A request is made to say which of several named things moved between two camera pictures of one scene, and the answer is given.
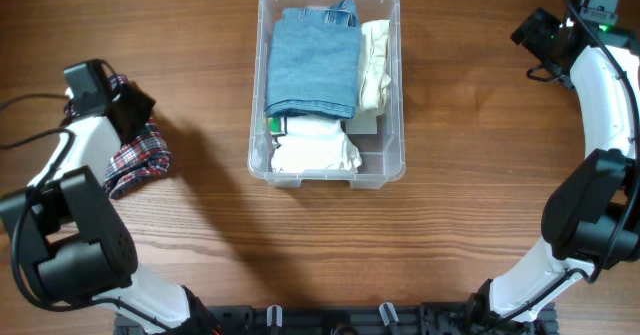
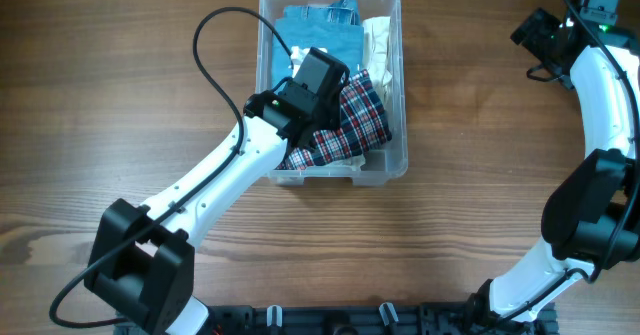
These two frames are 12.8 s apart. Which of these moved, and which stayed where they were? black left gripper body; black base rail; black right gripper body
Moved: black left gripper body
Stayed: black right gripper body; black base rail
